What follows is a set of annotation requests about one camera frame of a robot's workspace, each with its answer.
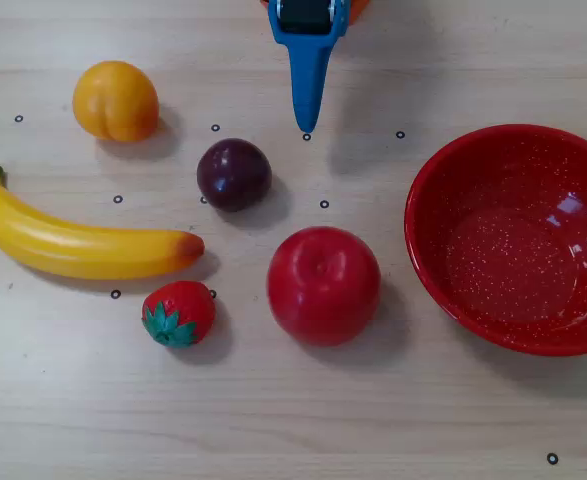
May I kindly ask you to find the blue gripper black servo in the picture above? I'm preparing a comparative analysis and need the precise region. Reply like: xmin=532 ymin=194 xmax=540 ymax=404
xmin=266 ymin=0 xmax=347 ymax=135

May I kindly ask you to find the orange toy peach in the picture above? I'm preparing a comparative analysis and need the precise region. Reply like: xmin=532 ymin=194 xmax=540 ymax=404
xmin=71 ymin=60 xmax=161 ymax=144

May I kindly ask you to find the orange robot base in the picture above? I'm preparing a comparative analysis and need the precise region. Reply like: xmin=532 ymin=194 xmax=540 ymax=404
xmin=260 ymin=0 xmax=374 ymax=26

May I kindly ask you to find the red speckled bowl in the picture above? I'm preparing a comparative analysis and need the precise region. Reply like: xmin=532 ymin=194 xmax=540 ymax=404
xmin=403 ymin=123 xmax=587 ymax=358

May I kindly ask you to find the dark purple toy plum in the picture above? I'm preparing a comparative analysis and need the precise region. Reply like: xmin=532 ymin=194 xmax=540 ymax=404
xmin=195 ymin=137 xmax=274 ymax=213

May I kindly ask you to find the red toy apple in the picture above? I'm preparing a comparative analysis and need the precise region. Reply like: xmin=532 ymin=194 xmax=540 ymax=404
xmin=266 ymin=225 xmax=382 ymax=348

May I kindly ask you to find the red toy strawberry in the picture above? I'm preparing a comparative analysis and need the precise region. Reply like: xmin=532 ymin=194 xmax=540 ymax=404
xmin=141 ymin=280 xmax=217 ymax=349

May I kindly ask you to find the yellow toy banana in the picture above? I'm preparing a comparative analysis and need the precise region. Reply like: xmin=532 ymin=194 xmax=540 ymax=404
xmin=0 ymin=163 xmax=206 ymax=281

